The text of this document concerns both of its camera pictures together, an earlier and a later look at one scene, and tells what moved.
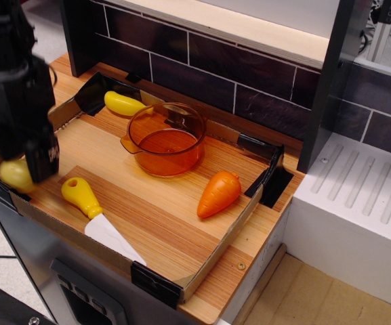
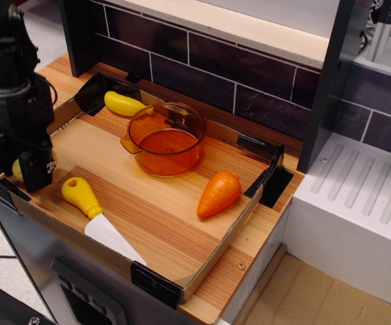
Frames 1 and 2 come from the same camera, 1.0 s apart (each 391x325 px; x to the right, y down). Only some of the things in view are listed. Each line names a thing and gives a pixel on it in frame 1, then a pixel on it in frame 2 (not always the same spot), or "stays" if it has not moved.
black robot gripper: x=22 y=89 -> x=22 y=112
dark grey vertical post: x=351 y=32 stays
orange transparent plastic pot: x=166 y=137 stays
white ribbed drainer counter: x=350 y=221 stays
